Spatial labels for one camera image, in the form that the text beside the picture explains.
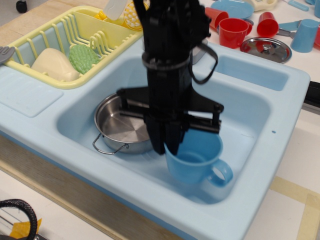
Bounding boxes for yellow tape piece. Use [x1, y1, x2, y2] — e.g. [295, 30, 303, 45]
[9, 221, 31, 239]

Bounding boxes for black corrugated cable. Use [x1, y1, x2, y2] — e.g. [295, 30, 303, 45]
[0, 198, 38, 238]

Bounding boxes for white spatula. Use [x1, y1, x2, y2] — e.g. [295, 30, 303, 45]
[102, 0, 127, 21]

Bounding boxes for cream plastic dish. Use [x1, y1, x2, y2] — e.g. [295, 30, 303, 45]
[31, 48, 80, 82]

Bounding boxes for blue plastic cup with handle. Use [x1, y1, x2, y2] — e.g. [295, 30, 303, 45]
[164, 129, 234, 187]

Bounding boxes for black bar at right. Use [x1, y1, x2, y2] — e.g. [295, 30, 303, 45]
[304, 81, 320, 108]

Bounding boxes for grey toy faucet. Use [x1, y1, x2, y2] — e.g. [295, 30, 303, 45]
[192, 46, 206, 65]

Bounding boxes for red cup lying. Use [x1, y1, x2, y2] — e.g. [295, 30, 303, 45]
[256, 11, 279, 38]
[205, 7, 229, 31]

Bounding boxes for cream plastic tray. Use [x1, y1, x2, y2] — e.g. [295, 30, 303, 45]
[246, 0, 278, 12]

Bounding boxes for green plastic scrubber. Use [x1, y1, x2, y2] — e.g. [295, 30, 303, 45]
[68, 44, 100, 75]

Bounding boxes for yellow round brush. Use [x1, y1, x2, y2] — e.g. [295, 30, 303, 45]
[123, 1, 143, 31]

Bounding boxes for blue plate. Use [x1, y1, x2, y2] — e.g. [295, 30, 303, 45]
[210, 0, 254, 20]

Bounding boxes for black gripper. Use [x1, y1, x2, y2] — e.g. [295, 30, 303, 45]
[116, 56, 224, 155]

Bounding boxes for yellow dish rack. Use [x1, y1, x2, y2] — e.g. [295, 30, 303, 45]
[5, 5, 143, 89]

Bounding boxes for blue plastic knife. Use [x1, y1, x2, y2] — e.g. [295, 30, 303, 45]
[278, 20, 301, 31]

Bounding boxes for light blue toy sink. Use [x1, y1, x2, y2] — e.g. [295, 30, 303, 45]
[0, 40, 310, 240]

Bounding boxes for steel pot lid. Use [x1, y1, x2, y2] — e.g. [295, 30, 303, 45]
[240, 37, 292, 64]

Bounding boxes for black caster wheel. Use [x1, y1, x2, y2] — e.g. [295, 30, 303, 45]
[15, 0, 28, 14]

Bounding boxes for blue upside-down cup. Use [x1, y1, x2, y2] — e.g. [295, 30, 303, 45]
[290, 19, 320, 53]

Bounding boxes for grey utensil handle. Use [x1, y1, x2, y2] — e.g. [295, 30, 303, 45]
[0, 46, 16, 65]

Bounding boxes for red cup front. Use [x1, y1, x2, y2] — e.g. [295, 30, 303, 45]
[218, 18, 252, 49]

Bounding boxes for red cup lying right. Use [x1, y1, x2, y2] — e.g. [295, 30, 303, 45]
[256, 11, 279, 38]

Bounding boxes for stainless steel pot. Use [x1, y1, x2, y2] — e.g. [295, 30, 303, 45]
[92, 94, 153, 155]

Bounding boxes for yellow cup in rack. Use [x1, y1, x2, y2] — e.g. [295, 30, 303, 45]
[94, 10, 108, 21]

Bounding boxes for red cup lying left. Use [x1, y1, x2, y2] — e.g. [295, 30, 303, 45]
[205, 7, 229, 31]

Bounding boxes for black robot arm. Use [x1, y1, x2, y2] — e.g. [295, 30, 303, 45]
[117, 0, 224, 155]

